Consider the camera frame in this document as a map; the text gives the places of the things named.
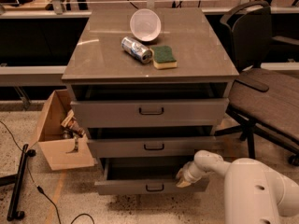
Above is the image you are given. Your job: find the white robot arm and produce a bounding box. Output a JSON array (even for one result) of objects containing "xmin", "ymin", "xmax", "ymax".
[{"xmin": 177, "ymin": 150, "xmax": 299, "ymax": 224}]

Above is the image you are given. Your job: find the translucent plastic bowl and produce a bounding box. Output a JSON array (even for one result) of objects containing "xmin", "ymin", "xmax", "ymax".
[{"xmin": 130, "ymin": 8, "xmax": 161, "ymax": 42}]

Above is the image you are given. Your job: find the black floor cable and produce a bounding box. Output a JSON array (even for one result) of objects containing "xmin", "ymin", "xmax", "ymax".
[{"xmin": 0, "ymin": 120, "xmax": 96, "ymax": 224}]

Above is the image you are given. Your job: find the grey drawer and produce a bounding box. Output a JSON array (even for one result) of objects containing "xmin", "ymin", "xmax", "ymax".
[
  {"xmin": 95, "ymin": 156, "xmax": 209, "ymax": 195},
  {"xmin": 88, "ymin": 136, "xmax": 217, "ymax": 158},
  {"xmin": 71, "ymin": 98, "xmax": 228, "ymax": 128}
]

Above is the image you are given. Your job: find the clutter inside cardboard box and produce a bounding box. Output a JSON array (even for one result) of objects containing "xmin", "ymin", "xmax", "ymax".
[{"xmin": 61, "ymin": 109, "xmax": 85, "ymax": 153}]

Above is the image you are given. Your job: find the grey drawer cabinet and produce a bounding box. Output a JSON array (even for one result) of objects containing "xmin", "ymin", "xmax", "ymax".
[{"xmin": 61, "ymin": 7, "xmax": 240, "ymax": 161}]

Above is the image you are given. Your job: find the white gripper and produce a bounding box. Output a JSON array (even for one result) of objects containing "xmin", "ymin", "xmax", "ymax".
[{"xmin": 176, "ymin": 161, "xmax": 204, "ymax": 188}]

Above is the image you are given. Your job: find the grey top drawer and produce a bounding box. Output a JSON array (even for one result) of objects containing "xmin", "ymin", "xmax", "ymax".
[{"xmin": 71, "ymin": 98, "xmax": 228, "ymax": 128}]

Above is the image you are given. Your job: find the grey bottom drawer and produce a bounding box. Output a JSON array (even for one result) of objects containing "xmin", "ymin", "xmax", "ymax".
[{"xmin": 95, "ymin": 156, "xmax": 209, "ymax": 195}]

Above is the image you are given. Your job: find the black office chair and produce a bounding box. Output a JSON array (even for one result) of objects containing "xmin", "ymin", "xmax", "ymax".
[{"xmin": 215, "ymin": 1, "xmax": 299, "ymax": 166}]

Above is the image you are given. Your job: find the grey middle drawer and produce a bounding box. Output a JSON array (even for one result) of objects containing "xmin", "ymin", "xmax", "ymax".
[{"xmin": 88, "ymin": 136, "xmax": 217, "ymax": 158}]

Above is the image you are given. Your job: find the black stand leg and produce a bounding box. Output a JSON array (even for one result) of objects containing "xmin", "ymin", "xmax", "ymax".
[{"xmin": 7, "ymin": 144, "xmax": 36, "ymax": 221}]

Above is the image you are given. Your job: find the green yellow sponge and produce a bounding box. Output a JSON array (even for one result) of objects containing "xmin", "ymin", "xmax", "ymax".
[{"xmin": 150, "ymin": 46, "xmax": 178, "ymax": 69}]

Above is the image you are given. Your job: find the cardboard box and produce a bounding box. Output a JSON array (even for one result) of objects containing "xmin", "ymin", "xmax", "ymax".
[{"xmin": 30, "ymin": 90, "xmax": 94, "ymax": 170}]

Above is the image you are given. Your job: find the silver soda can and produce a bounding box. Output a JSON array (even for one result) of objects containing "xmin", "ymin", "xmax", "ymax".
[{"xmin": 121, "ymin": 36, "xmax": 152, "ymax": 64}]

